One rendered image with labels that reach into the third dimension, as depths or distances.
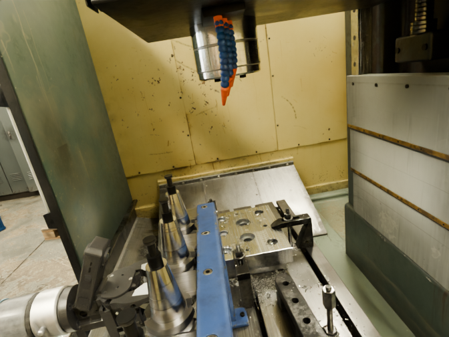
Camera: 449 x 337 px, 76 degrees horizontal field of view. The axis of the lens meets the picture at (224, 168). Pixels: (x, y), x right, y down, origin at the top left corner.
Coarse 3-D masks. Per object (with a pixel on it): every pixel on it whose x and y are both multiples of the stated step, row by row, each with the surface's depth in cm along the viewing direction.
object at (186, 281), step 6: (174, 276) 43; (180, 276) 43; (186, 276) 42; (192, 276) 42; (180, 282) 41; (186, 282) 41; (192, 282) 41; (180, 288) 40; (186, 288) 40; (192, 288) 40; (192, 294) 39
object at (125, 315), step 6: (120, 312) 22; (126, 312) 22; (132, 312) 22; (120, 318) 22; (126, 318) 22; (132, 318) 22; (120, 324) 21; (126, 324) 21; (132, 324) 22; (126, 330) 22; (132, 330) 22; (138, 330) 23; (126, 336) 22; (132, 336) 22; (138, 336) 23; (144, 336) 23
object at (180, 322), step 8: (184, 296) 37; (144, 312) 36; (184, 312) 35; (192, 312) 35; (152, 320) 34; (176, 320) 34; (184, 320) 34; (192, 320) 36; (152, 328) 33; (160, 328) 33; (168, 328) 33; (176, 328) 33; (184, 328) 35; (192, 328) 35; (152, 336) 34; (160, 336) 33
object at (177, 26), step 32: (96, 0) 37; (128, 0) 38; (160, 0) 40; (192, 0) 43; (224, 0) 46; (256, 0) 49; (288, 0) 54; (320, 0) 59; (352, 0) 65; (384, 0) 73; (160, 32) 65
